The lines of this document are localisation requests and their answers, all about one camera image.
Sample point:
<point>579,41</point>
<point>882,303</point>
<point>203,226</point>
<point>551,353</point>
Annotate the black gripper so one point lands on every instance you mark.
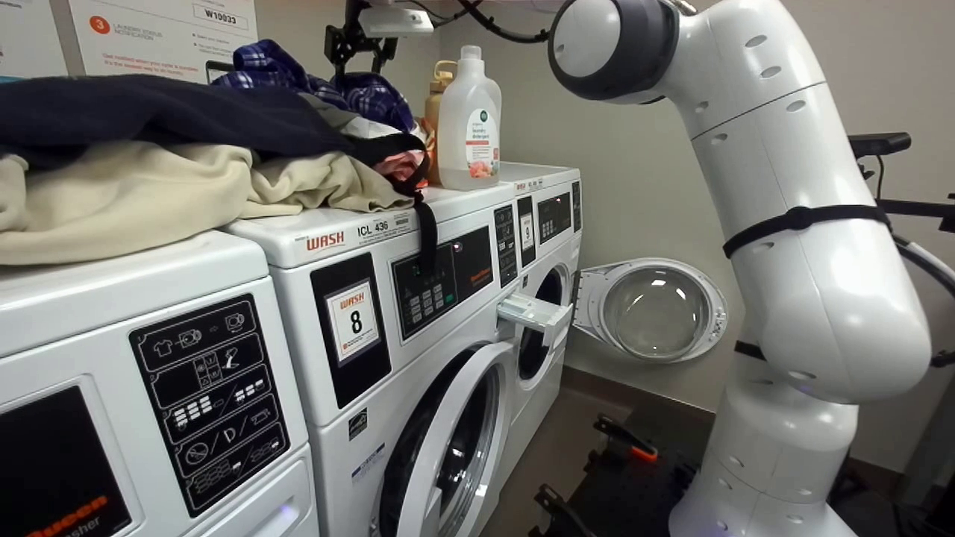
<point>346,20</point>

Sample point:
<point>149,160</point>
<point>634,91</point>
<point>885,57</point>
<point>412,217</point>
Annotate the blue checkered shirt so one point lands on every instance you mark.
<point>270,65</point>

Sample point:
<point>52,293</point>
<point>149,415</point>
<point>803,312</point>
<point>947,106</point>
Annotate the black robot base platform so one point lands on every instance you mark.
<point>636,496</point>

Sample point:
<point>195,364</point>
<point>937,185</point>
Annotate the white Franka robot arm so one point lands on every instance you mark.
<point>795,299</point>

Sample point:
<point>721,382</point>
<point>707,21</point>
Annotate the white cloth piece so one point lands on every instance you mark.
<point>363,126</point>

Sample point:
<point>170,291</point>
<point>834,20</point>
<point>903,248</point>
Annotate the amber detergent bottle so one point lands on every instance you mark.
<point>433,108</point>

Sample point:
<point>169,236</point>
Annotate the red orange garment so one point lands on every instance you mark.
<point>404,168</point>

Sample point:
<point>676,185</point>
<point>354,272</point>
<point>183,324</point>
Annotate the white detergent bottle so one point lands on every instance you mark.
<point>468,129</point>

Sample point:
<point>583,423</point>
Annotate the cream garment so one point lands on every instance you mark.
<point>119,197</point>
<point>318,182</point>

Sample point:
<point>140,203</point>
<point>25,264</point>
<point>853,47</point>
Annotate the dark navy garment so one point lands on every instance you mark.
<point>149,108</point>

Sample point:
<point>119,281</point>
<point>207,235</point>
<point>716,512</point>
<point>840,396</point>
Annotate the white washer number nine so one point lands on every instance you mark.
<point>540,178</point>

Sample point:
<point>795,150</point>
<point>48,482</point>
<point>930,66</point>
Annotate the white number eight card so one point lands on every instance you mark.
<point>354,320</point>

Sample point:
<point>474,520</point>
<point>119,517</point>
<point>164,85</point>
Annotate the white detergent drawer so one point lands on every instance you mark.
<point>539,318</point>

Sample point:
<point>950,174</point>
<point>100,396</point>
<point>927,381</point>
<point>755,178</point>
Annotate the white washer without number card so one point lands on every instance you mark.
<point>100,299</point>

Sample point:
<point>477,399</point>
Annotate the round door of washer eight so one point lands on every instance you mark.
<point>467,399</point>

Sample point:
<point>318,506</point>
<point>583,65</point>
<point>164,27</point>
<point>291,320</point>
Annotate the round door of washer nine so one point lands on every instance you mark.
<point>658,315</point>

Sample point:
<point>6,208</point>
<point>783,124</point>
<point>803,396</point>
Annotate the white washer number eight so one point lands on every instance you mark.
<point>337,467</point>

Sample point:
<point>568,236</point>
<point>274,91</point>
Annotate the black equipment stand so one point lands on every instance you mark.
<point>882,144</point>

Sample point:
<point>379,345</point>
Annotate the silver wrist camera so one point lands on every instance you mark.
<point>395,21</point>

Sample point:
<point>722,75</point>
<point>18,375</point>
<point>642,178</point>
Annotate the wall poster with orange dots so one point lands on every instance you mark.
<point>158,35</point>

